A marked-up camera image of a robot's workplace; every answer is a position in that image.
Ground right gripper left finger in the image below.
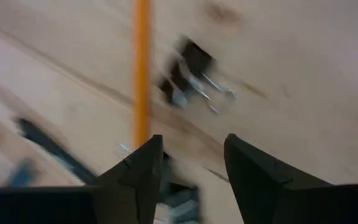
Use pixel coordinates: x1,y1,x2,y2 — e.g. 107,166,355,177
0,134,164,224

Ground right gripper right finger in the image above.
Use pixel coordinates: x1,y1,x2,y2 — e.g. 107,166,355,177
224,133,358,224

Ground small black binder clip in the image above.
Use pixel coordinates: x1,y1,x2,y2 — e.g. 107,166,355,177
155,151,200,224

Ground black pen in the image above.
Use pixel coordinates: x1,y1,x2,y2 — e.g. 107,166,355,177
13,116,98,186

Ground orange pencil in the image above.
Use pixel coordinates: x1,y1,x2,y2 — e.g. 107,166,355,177
132,0,152,149

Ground purple and blue scissors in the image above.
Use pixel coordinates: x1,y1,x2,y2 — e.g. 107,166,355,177
6,157,39,187

